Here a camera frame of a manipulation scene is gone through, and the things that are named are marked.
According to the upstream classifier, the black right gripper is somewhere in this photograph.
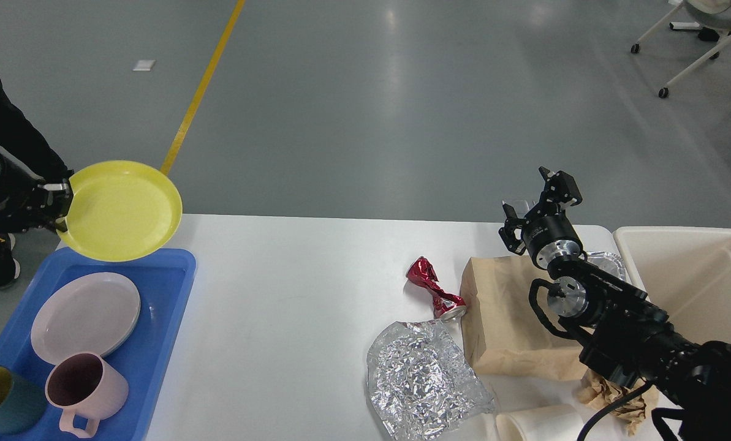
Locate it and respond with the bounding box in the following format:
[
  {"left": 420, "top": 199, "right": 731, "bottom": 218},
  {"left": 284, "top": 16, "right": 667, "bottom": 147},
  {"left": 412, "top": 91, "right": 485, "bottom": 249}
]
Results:
[{"left": 499, "top": 167, "right": 584, "bottom": 270}]

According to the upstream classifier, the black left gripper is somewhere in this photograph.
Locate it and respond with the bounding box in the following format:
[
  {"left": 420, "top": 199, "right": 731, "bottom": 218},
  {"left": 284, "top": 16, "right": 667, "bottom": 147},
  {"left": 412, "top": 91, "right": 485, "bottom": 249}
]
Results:
[{"left": 0, "top": 178, "right": 73, "bottom": 233}]

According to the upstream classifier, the yellow plate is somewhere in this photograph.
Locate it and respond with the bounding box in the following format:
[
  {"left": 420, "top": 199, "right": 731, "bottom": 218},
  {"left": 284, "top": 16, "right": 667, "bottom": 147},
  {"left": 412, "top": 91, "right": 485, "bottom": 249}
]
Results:
[{"left": 56, "top": 161, "right": 183, "bottom": 262}]

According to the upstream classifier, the pink mug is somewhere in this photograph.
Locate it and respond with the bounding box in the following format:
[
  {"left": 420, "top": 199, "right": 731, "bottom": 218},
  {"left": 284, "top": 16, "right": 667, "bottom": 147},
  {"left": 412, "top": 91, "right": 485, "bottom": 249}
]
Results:
[{"left": 44, "top": 352, "right": 129, "bottom": 439}]

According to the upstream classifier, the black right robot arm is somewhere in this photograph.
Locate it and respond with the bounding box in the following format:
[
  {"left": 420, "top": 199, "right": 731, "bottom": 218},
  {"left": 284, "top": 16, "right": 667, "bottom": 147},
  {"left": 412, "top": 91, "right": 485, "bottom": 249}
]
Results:
[{"left": 499, "top": 167, "right": 731, "bottom": 440}]

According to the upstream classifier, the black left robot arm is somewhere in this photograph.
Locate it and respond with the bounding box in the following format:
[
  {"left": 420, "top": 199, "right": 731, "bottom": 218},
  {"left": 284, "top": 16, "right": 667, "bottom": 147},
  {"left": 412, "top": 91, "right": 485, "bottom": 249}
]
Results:
[{"left": 0, "top": 153, "right": 74, "bottom": 233}]

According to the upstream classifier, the pink plate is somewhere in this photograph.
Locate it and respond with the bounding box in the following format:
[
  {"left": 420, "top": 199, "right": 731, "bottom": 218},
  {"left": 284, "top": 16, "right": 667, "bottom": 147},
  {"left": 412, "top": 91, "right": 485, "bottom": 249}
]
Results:
[{"left": 30, "top": 273, "right": 142, "bottom": 365}]

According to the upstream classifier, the person in black clothes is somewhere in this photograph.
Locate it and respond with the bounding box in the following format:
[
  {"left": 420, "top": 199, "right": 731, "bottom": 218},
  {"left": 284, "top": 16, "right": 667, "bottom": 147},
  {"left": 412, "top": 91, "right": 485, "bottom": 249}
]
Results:
[{"left": 0, "top": 79, "right": 71, "bottom": 288}]

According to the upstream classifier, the brown paper bag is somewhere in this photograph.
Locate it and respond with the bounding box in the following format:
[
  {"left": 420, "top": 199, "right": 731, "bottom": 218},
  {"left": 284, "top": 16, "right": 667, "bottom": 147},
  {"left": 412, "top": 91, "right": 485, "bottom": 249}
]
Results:
[{"left": 460, "top": 256, "right": 587, "bottom": 382}]

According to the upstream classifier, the blue plastic tray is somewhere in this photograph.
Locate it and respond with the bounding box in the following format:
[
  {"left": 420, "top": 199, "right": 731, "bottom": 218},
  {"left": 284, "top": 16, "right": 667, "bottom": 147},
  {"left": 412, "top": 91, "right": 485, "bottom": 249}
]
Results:
[{"left": 0, "top": 247, "right": 196, "bottom": 440}]

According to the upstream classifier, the crushed red can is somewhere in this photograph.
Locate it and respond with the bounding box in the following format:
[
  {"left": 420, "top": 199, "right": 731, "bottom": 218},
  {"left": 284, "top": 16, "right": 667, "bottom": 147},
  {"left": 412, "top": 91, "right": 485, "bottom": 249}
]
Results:
[{"left": 406, "top": 256, "right": 467, "bottom": 322}]

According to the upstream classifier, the beige plastic bin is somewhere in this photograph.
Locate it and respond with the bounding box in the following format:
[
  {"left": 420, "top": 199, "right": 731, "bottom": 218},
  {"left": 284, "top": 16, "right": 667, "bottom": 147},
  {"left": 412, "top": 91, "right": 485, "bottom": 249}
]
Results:
[{"left": 613, "top": 226, "right": 731, "bottom": 344}]

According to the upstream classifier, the crumpled brown paper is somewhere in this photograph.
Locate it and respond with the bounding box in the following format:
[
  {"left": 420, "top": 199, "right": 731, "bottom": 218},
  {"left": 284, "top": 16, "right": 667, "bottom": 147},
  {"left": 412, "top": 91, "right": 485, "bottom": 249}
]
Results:
[{"left": 576, "top": 369, "right": 659, "bottom": 437}]

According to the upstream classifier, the teal yellow cup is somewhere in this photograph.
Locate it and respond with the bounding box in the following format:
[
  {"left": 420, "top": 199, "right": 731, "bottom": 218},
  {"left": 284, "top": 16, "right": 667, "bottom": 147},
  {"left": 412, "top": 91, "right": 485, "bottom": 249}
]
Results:
[{"left": 0, "top": 366, "right": 48, "bottom": 435}]

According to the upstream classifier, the crumpled aluminium foil sheet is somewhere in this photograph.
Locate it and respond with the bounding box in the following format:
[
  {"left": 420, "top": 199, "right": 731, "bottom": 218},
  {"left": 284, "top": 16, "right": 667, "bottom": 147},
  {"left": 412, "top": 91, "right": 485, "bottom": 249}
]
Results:
[{"left": 367, "top": 319, "right": 495, "bottom": 440}]

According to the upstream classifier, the white paper cup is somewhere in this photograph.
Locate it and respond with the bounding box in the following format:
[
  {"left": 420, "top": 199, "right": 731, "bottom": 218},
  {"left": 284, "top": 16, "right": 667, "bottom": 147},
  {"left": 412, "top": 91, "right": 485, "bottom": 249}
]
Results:
[{"left": 495, "top": 404, "right": 583, "bottom": 440}]

